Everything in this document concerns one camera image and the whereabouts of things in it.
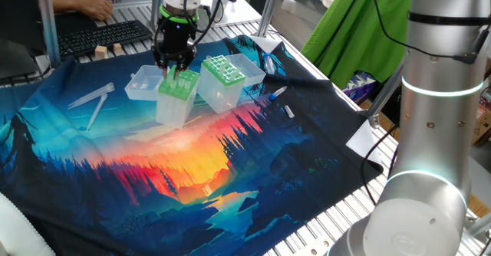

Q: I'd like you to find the slanted aluminium frame post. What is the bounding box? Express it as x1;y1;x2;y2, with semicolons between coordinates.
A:
365;66;404;130

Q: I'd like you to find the slim blue-capped conical tube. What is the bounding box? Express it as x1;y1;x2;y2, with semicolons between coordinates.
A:
268;86;288;102

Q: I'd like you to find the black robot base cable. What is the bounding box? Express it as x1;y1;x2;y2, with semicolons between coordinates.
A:
360;123;400;207

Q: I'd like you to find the black computer keyboard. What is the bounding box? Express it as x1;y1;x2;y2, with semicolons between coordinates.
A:
57;19;154;60

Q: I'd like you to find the cardboard box red label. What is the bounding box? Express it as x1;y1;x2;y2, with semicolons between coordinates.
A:
472;104;491;146

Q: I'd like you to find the bright green fabric sheet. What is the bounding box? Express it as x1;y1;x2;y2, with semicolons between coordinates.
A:
300;0;414;90

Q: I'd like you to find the person bare hand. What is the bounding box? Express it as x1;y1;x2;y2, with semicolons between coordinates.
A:
76;0;115;22

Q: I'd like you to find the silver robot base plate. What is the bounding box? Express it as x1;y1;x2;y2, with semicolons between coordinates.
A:
301;235;334;256

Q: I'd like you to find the blue patterned box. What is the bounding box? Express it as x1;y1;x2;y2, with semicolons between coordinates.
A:
342;71;381;104

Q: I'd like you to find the person dark clothed torso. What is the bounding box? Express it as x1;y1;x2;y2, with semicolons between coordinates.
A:
0;0;97;54

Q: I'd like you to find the printed sunset landscape cloth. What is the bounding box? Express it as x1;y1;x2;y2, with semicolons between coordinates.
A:
0;34;384;256

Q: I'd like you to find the clear box green tip rack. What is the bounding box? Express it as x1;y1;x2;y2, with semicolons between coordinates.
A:
197;53;267;114
124;64;201;130

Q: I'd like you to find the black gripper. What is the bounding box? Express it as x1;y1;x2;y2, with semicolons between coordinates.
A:
151;21;198;80

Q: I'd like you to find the black camera cable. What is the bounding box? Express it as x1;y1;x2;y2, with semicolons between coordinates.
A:
366;0;491;65

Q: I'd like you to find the aluminium frame beam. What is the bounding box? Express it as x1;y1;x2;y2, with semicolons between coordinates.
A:
466;212;491;238

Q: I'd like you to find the person bare forearm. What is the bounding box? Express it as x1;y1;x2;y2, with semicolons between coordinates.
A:
51;0;81;16

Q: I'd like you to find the green flange adapter ring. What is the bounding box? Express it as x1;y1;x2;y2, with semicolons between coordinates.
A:
159;5;200;25

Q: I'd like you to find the white stand with base plate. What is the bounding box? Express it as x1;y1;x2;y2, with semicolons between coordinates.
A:
206;0;262;29

